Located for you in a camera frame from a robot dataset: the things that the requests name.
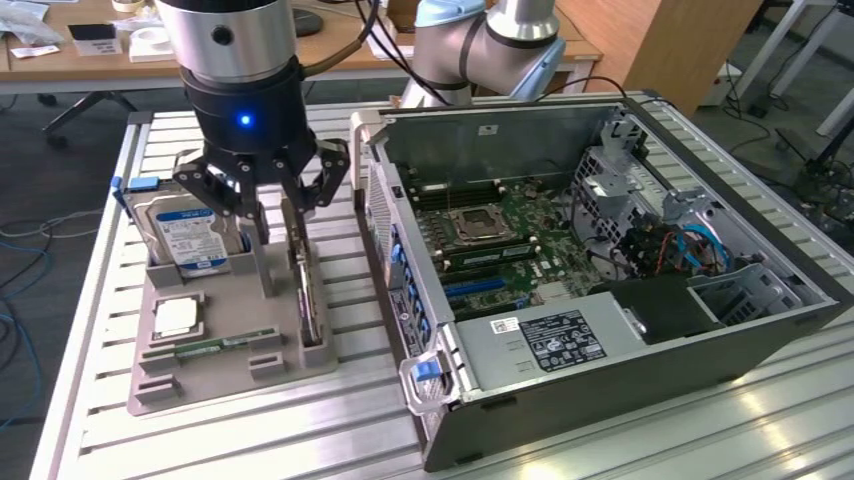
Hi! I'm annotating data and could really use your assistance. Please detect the blue data wire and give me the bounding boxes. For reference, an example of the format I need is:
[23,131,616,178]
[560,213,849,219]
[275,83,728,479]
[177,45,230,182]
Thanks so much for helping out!
[672,223,737,277]

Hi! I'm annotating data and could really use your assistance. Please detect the blue floor cable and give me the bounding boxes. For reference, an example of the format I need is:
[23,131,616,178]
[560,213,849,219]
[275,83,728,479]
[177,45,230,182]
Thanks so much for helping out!
[0,233,57,429]

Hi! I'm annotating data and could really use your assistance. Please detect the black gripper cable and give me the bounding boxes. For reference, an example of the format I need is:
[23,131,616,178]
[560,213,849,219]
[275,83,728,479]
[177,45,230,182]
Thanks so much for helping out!
[298,0,384,81]

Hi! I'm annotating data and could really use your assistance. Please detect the white table frame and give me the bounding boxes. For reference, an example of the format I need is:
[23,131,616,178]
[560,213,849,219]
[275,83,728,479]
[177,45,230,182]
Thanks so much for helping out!
[730,0,854,139]

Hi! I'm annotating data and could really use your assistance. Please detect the CPU with silver lid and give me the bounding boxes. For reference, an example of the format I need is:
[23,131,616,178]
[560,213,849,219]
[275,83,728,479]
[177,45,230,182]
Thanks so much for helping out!
[150,298,209,342]

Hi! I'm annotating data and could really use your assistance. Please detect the open black PC case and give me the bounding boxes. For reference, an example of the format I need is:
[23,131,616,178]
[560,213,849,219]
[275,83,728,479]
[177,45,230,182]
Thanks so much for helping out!
[349,89,844,474]

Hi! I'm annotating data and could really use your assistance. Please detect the black fan shroud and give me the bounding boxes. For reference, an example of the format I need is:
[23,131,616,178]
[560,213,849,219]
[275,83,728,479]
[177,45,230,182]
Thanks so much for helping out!
[592,276,728,347]

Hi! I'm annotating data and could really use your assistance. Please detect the blue disk bracket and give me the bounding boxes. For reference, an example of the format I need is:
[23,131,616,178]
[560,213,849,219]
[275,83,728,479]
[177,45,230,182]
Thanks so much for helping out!
[110,174,163,221]

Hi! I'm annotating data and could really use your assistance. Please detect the graphics card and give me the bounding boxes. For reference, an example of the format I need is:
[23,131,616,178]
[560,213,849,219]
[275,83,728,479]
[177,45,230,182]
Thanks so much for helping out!
[285,198,330,351]

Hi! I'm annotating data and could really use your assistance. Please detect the black chair base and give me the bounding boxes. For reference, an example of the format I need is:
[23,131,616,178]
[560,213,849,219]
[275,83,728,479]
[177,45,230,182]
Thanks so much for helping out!
[38,91,139,149]

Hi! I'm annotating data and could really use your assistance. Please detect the green motherboard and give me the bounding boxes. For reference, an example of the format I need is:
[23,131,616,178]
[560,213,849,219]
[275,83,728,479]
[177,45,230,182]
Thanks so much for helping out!
[400,164,626,324]

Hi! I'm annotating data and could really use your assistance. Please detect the green RAM stick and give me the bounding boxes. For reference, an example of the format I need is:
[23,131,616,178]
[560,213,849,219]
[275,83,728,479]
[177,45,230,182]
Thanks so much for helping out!
[142,326,279,359]

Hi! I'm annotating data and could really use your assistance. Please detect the grey parts rack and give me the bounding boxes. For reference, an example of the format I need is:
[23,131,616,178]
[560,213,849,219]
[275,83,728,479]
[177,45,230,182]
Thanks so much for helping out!
[126,183,344,419]

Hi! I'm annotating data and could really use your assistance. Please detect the metal disk bay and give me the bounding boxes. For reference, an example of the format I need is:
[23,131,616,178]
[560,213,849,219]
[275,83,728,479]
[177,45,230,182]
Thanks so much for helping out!
[685,262,805,327]

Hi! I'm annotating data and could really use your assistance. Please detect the black cable behind case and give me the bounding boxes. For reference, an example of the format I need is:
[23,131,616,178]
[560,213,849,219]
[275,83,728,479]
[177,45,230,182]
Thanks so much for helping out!
[548,74,673,107]

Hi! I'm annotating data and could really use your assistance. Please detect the hard disk with blue label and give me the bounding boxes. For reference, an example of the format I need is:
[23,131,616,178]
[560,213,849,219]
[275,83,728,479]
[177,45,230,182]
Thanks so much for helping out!
[130,192,253,281]

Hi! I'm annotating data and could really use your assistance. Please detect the clear plastic bag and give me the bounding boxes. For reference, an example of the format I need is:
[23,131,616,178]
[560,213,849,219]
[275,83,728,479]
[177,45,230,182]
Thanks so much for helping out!
[0,13,67,47]

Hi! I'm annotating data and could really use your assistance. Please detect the wooden cabinet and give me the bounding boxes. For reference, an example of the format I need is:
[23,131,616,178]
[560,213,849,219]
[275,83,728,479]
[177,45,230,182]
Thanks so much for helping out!
[553,0,768,117]

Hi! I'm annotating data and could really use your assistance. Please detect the installed RAM stick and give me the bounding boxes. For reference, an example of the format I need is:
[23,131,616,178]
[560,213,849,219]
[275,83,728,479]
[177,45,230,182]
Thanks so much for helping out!
[441,237,544,267]

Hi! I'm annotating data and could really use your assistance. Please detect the CPU socket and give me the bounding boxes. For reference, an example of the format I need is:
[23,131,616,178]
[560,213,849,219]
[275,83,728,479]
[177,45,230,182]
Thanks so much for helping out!
[448,203,514,247]

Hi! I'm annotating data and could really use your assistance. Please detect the black and white sign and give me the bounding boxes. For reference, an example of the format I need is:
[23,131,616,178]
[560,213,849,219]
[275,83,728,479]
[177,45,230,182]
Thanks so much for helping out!
[69,23,126,57]

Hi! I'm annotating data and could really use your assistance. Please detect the grey power supply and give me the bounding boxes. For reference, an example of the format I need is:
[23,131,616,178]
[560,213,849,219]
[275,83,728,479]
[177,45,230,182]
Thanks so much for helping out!
[438,291,650,396]

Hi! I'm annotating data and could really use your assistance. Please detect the red and white card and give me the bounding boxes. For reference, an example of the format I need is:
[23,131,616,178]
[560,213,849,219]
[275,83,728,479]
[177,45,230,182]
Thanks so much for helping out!
[9,43,63,60]

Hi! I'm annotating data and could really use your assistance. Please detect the wooden desk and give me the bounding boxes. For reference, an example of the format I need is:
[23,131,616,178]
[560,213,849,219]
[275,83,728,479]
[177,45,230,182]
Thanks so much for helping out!
[0,0,606,96]

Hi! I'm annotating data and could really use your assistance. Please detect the blue expansion slot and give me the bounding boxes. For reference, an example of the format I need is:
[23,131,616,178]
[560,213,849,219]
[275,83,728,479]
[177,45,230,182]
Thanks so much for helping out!
[442,276,510,302]

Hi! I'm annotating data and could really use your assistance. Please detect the black round device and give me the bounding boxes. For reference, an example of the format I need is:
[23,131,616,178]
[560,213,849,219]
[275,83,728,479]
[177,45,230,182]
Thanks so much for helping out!
[291,8,327,39]

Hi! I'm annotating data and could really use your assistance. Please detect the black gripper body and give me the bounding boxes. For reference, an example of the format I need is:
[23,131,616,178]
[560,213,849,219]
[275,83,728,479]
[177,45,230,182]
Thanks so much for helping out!
[178,53,322,186]

